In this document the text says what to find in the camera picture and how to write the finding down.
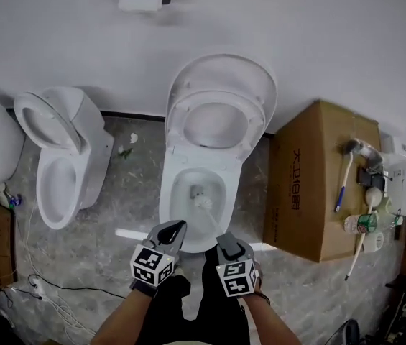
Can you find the green wrapper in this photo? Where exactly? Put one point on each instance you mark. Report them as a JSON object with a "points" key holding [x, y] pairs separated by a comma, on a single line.
{"points": [[125, 153]]}

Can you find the person's right forearm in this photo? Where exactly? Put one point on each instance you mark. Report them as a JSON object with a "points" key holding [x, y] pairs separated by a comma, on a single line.
{"points": [[271, 322]]}

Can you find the white paper scrap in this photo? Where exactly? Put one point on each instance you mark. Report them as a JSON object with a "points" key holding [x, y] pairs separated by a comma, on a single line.
{"points": [[133, 138]]}

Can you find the white spray bottle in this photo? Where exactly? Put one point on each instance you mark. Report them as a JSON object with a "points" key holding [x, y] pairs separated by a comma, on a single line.
{"points": [[6, 196]]}

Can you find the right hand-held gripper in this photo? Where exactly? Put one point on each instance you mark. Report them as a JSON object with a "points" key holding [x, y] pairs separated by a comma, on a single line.
{"points": [[238, 279]]}

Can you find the large cardboard box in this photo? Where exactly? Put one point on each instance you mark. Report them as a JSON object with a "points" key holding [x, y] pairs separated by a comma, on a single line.
{"points": [[314, 200]]}

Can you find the white toilet brush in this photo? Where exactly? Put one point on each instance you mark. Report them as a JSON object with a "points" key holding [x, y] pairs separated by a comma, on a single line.
{"points": [[203, 203]]}

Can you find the large white toilet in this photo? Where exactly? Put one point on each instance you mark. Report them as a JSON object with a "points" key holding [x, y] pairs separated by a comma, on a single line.
{"points": [[195, 158]]}

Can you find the grey metal faucet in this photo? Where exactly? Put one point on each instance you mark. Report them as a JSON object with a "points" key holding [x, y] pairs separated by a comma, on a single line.
{"points": [[369, 155]]}

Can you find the person's left forearm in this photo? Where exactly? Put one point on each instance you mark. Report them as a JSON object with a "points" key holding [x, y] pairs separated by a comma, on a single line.
{"points": [[127, 318]]}

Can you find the white power strip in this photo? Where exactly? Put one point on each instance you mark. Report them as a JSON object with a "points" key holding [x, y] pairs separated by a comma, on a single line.
{"points": [[37, 289]]}

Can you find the white toilet with tank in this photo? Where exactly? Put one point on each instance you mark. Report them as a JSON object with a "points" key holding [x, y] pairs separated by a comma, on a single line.
{"points": [[87, 149]]}

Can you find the clear bottle green label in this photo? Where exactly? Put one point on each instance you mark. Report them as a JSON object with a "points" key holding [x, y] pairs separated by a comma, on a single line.
{"points": [[366, 223]]}

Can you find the white cup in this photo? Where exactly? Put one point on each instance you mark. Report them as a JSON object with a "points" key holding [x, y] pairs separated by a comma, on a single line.
{"points": [[374, 242]]}

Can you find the person's black trousers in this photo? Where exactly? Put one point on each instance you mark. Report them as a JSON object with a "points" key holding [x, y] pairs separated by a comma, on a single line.
{"points": [[220, 311]]}

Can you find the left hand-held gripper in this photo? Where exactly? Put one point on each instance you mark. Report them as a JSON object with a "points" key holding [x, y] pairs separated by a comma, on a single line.
{"points": [[150, 264]]}

